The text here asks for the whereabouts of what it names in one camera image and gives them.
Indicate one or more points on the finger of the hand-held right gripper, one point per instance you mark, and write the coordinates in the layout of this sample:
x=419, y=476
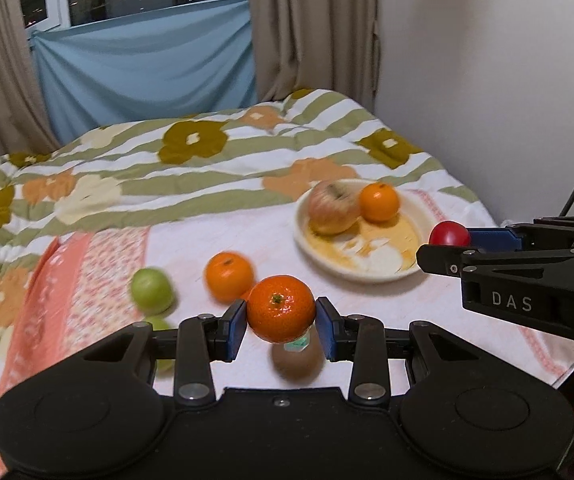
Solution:
x=492, y=238
x=442, y=260

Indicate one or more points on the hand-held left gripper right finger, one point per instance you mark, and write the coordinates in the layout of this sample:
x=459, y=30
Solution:
x=324, y=332

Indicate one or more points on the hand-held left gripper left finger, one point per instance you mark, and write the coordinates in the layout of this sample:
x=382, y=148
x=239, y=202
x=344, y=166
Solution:
x=238, y=330

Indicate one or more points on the red tomato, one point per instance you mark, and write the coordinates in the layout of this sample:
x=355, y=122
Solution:
x=447, y=234

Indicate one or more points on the brown kiwi with sticker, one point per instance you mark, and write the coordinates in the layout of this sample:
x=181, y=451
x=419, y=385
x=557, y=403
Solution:
x=294, y=365

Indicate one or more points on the orange with green stem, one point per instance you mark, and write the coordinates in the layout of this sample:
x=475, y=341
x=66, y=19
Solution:
x=281, y=309

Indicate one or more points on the cream ceramic bowl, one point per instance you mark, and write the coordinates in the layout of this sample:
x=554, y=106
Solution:
x=367, y=260

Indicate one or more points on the green apple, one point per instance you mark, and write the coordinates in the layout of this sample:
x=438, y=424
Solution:
x=152, y=290
x=159, y=322

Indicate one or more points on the pink floral tablecloth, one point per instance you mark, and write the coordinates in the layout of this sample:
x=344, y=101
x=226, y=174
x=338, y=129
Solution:
x=262, y=230

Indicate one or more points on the red yellow apple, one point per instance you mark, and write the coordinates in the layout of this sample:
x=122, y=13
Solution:
x=332, y=207

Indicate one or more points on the floral striped blanket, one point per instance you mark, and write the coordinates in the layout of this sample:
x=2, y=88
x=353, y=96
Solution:
x=217, y=170

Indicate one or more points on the blue cloth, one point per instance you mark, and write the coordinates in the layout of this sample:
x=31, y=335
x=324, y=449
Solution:
x=147, y=70

